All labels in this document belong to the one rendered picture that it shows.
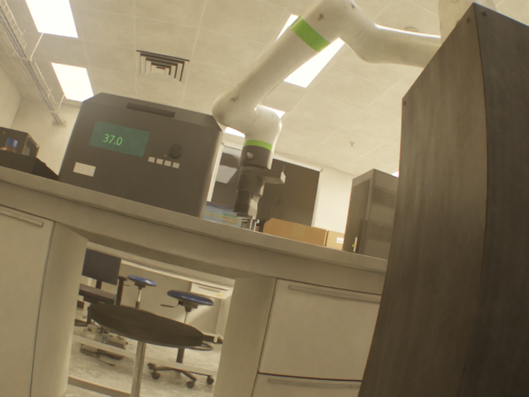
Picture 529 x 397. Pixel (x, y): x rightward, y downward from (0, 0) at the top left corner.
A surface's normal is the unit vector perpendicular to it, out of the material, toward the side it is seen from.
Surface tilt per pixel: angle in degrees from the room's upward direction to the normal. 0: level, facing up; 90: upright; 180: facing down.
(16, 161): 105
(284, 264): 90
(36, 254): 90
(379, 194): 90
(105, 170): 90
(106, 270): 81
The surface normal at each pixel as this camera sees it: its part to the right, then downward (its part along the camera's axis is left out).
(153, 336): 0.40, -0.11
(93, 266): 0.27, -0.30
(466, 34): -0.98, -0.19
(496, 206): 0.04, -0.20
